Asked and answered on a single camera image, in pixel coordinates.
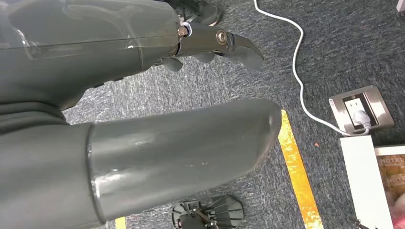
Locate black ribbed round base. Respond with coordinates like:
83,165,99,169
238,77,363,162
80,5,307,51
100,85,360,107
171,194,246,229

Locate long yellow floor tape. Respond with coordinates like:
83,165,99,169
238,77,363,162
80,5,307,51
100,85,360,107
277,109,325,229

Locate white power plug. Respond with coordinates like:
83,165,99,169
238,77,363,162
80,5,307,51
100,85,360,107
352,110,372,130

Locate silver floor socket box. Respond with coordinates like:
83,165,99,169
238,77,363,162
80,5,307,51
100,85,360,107
329,85,395,134

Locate hotel sign board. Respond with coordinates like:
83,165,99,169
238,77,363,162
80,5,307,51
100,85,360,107
374,145,405,222

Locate white power cable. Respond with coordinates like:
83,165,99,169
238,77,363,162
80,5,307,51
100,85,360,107
254,0,372,137

